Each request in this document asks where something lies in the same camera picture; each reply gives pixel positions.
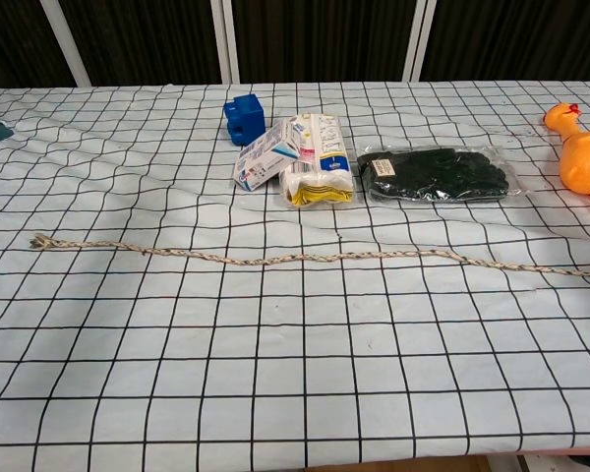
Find black gloves in plastic bag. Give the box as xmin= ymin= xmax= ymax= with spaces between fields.
xmin=356 ymin=145 xmax=529 ymax=203

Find white black grid tablecloth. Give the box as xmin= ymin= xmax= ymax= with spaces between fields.
xmin=0 ymin=80 xmax=590 ymax=472

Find orange rubber chicken toy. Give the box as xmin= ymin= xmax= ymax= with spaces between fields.
xmin=543 ymin=101 xmax=590 ymax=206

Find white yellow packaged cloth bundle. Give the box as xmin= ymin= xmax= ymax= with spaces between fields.
xmin=277 ymin=112 xmax=355 ymax=211

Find white frame post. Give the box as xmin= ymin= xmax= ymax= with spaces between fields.
xmin=402 ymin=0 xmax=439 ymax=83
xmin=210 ymin=0 xmax=241 ymax=84
xmin=39 ymin=0 xmax=91 ymax=88

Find blue plastic block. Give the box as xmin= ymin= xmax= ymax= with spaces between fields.
xmin=222 ymin=93 xmax=268 ymax=147

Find beige braided rope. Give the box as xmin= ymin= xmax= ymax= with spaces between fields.
xmin=29 ymin=232 xmax=590 ymax=279

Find white blue carton box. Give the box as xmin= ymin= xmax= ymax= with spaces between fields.
xmin=232 ymin=122 xmax=300 ymax=194

